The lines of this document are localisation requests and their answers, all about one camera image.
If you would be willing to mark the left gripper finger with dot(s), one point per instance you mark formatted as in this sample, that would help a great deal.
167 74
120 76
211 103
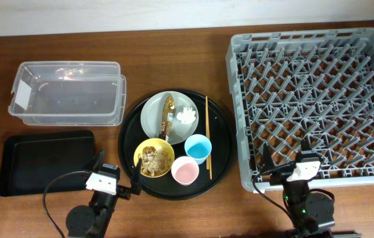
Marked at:
95 164
136 186

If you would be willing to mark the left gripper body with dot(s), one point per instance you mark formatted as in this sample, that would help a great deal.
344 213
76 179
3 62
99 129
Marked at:
123 192

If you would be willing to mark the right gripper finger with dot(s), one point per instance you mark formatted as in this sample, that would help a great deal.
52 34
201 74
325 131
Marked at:
305 145
267 162

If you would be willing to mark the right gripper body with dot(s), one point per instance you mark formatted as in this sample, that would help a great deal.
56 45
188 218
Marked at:
281 176

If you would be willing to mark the food scraps pile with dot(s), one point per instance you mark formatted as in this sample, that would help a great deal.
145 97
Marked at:
155 161

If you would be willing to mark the yellow bowl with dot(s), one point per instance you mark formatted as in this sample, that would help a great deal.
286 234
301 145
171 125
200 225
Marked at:
156 142

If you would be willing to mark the pink cup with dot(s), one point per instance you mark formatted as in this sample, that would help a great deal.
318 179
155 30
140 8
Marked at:
185 170

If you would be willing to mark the grey round plate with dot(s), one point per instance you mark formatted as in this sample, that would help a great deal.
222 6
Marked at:
151 117

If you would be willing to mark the blue cup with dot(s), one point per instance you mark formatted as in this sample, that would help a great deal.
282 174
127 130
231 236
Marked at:
198 147

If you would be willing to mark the wooden chopstick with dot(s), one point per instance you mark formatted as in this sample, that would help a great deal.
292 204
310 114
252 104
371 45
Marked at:
206 105
210 165

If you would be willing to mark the gold snack wrapper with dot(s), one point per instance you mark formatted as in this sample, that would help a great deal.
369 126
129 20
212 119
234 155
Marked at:
167 118

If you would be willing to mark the white tissue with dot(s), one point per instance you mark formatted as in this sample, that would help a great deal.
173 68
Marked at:
187 116

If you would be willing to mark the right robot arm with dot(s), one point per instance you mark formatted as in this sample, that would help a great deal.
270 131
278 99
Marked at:
310 210

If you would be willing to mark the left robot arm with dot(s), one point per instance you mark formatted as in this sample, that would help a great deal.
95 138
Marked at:
93 219

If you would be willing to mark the grey dishwasher rack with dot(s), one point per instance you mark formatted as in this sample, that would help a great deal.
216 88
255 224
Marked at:
316 85

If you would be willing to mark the black rectangular tray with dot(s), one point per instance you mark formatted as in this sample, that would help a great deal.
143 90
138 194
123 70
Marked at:
31 162

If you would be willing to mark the round black serving tray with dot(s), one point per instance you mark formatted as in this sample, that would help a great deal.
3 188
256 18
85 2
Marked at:
165 187

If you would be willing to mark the clear plastic storage bin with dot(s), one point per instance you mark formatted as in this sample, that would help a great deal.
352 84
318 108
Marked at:
69 93

